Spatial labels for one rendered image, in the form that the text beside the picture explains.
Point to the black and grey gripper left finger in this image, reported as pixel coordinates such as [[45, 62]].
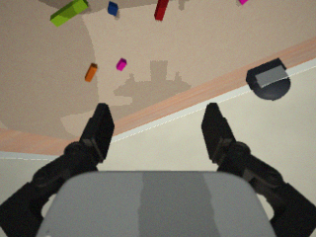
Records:
[[20, 214]]

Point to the red rod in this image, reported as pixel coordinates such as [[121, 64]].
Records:
[[160, 9]]

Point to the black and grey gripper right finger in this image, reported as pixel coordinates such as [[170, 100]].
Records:
[[294, 214]]

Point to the orange rectangular bar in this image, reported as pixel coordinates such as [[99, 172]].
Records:
[[90, 73]]

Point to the small blue block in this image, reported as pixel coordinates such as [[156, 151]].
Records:
[[113, 8]]

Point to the lime green rod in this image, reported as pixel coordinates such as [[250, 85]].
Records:
[[69, 11]]

